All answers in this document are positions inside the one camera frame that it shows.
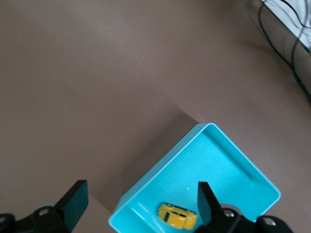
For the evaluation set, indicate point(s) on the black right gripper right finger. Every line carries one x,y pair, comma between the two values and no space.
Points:
218,218

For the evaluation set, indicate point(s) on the yellow beetle toy car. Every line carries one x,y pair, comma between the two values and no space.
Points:
177,217

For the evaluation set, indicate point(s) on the turquoise plastic bin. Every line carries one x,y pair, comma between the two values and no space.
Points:
184,170

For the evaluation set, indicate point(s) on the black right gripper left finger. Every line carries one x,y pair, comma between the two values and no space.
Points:
60,213

